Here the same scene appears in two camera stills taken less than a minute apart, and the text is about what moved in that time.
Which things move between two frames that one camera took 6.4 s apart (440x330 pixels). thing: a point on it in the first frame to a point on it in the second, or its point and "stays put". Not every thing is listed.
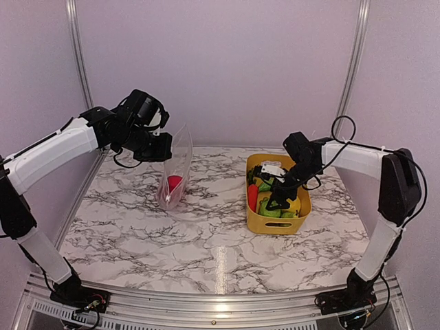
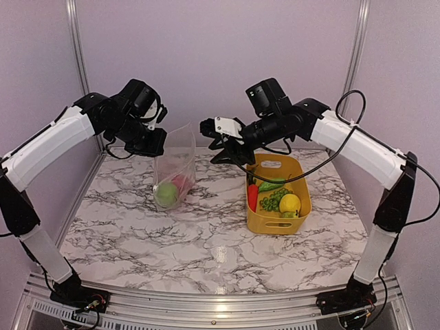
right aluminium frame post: (355, 63) stays put
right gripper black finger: (279, 197) to (227, 155)
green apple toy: (263, 210) to (166, 194)
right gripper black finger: (289, 193) to (245, 157)
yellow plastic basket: (277, 225) stays put
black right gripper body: (304, 172) to (271, 130)
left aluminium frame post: (71, 5) stays put
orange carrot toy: (252, 196) stays put
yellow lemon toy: (294, 207) stays put
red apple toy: (172, 181) to (183, 183)
